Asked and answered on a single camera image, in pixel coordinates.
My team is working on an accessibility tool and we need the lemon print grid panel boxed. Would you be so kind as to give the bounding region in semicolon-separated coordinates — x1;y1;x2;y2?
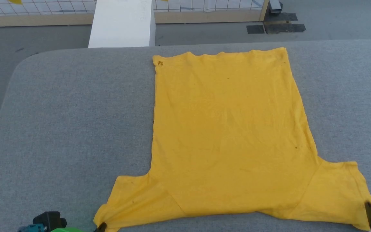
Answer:
0;0;270;27

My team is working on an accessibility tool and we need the grey metal panel foot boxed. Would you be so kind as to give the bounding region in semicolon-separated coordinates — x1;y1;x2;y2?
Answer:
269;0;283;14

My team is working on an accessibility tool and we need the yellow T-shirt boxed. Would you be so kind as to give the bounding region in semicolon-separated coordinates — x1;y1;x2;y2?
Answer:
94;47;371;232

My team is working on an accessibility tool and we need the white box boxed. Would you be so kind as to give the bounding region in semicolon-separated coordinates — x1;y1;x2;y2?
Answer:
88;0;156;48

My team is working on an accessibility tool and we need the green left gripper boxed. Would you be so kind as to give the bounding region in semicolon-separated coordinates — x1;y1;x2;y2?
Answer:
51;223;107;232

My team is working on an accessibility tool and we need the large black floor mat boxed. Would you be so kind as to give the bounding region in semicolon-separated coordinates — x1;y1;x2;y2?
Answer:
264;13;306;34

